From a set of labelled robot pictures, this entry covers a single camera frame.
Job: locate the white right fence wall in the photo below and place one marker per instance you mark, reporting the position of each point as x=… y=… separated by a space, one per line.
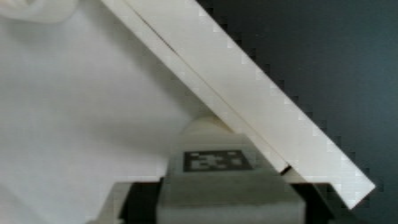
x=282 y=129

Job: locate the white table leg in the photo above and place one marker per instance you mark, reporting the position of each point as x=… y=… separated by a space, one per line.
x=223 y=187

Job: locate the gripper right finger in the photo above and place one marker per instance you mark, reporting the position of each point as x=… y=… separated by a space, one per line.
x=326 y=208

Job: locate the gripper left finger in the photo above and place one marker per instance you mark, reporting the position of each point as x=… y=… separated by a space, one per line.
x=131 y=204

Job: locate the white square table top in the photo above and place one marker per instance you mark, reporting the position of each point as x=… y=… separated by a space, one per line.
x=95 y=107

